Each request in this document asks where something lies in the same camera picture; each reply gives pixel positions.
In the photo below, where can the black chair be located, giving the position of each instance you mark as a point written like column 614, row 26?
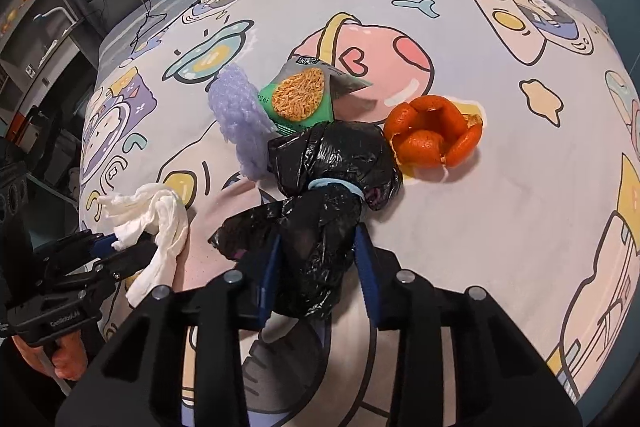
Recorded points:
column 45, row 132

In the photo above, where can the purple bubble wrap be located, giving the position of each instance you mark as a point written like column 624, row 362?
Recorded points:
column 235, row 117

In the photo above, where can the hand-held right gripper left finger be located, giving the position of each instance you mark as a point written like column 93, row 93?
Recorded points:
column 265, row 287

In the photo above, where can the green noodle packet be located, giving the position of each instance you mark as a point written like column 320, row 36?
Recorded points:
column 300, row 102

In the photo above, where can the white tissue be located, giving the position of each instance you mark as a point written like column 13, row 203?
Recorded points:
column 160, row 227

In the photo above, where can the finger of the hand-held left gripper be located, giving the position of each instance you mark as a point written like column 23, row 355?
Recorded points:
column 102, row 247
column 125, row 262

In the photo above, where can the orange peel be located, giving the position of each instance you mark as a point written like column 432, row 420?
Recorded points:
column 425, row 142

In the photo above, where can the black plastic bag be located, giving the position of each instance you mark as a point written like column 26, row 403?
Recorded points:
column 325, row 157

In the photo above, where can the white desk lamp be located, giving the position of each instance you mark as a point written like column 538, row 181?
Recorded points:
column 50, row 13

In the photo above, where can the cartoon printed blanket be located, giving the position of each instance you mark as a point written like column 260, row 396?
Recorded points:
column 500, row 207

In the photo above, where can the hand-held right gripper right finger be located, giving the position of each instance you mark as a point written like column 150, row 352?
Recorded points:
column 367, row 277

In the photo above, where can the person's left hand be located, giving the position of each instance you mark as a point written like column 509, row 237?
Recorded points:
column 67, row 359

